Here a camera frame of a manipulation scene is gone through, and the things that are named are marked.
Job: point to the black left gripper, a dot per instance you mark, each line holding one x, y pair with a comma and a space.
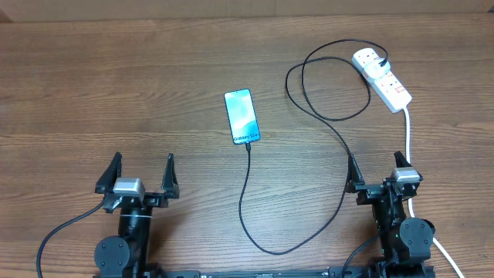
168, 186

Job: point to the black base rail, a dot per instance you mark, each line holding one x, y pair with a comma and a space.
331, 272

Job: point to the Galaxy S24+ smartphone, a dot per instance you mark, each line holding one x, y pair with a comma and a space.
241, 117

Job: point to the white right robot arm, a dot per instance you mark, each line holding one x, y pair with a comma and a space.
405, 240

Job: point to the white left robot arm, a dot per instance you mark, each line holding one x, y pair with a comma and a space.
126, 253

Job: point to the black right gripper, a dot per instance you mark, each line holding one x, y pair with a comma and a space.
368, 191

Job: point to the white power strip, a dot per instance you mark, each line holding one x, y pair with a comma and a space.
389, 88

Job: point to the white USB charger plug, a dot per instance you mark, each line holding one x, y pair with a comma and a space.
376, 69

